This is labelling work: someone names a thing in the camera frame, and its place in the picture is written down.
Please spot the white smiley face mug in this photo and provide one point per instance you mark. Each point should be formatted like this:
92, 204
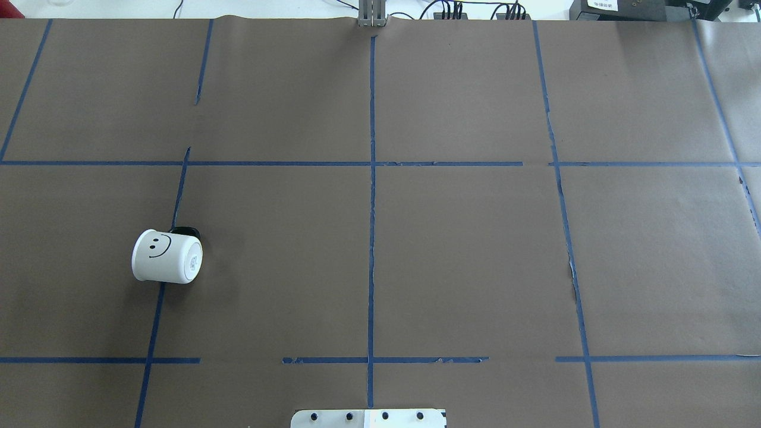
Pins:
173, 257

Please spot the black power strip left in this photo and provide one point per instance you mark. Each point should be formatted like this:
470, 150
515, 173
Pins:
450, 11

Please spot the black power strip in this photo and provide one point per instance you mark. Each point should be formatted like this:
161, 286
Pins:
450, 11
512, 11

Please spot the black power strip right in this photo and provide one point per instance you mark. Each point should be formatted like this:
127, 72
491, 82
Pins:
512, 11

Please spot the black equipment box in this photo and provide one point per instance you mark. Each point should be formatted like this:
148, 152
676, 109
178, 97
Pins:
657, 11

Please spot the grey aluminium frame post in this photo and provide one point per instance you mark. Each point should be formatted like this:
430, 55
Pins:
372, 13

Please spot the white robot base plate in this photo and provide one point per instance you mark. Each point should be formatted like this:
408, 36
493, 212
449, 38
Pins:
393, 417

